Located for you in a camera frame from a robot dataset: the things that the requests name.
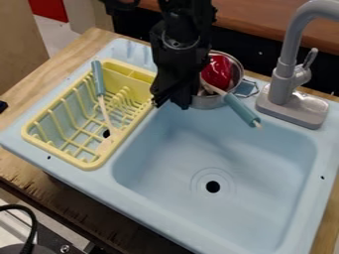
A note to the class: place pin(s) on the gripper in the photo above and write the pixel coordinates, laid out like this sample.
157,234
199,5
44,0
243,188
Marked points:
179,63

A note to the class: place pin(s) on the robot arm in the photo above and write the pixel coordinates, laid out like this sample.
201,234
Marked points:
185,13

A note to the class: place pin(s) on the silver pot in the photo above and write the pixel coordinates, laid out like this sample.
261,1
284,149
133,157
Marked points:
207,99

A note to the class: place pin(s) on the light blue toy sink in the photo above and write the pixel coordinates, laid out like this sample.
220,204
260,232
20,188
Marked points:
247,152

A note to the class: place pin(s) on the red toy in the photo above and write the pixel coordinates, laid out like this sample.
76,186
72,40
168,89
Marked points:
218,71

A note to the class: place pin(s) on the yellow dish rack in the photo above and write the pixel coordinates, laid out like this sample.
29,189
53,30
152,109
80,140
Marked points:
70,132

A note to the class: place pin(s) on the grey tap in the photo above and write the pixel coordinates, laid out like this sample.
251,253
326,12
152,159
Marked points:
287,66

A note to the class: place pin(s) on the wooden desk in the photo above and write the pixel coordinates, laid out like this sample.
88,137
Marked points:
265,20

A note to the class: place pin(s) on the beige board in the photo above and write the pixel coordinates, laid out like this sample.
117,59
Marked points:
20,43

